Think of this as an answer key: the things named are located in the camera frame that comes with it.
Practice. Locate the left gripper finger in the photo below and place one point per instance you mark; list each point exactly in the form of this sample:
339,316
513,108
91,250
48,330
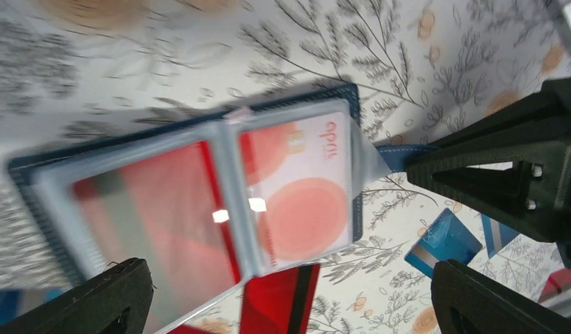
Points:
82,304

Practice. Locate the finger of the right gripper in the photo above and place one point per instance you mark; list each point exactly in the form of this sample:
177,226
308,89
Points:
513,166
466,301

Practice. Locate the dark blue card holder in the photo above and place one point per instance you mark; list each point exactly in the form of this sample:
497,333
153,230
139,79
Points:
44,180

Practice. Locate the white card red circle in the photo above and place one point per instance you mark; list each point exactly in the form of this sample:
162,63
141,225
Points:
299,180

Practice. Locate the blue card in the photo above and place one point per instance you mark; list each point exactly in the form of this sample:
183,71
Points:
445,239
15,302
497,235

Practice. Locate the blue card centre right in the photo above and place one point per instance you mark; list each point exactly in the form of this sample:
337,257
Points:
497,235

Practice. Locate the blue card far left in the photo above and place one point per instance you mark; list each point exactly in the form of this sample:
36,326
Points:
15,302

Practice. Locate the red card overlapping stack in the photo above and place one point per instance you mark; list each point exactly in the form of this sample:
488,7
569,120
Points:
280,302

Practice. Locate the floral patterned table mat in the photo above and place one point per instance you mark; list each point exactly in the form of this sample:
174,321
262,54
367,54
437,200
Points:
74,71

